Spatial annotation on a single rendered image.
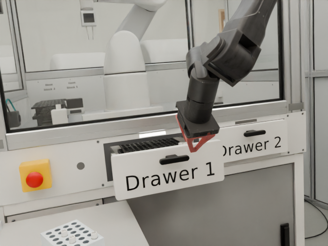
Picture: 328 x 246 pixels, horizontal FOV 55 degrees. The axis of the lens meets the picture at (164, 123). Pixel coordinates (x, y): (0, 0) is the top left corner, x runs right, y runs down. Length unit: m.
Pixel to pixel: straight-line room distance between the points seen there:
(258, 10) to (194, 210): 0.67
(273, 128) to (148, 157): 0.48
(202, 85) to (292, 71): 0.59
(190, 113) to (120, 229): 0.32
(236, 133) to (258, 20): 0.49
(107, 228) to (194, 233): 0.39
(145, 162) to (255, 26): 0.40
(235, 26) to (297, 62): 0.59
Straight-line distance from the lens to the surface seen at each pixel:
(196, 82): 0.59
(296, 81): 1.15
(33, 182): 0.85
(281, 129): 1.11
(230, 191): 1.09
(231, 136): 1.01
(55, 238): 0.72
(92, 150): 0.91
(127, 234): 0.75
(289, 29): 1.15
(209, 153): 0.82
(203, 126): 0.65
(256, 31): 0.60
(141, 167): 0.77
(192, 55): 0.67
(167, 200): 1.01
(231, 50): 0.56
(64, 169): 0.92
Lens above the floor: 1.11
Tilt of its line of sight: 9 degrees down
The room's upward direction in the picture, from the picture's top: 5 degrees counter-clockwise
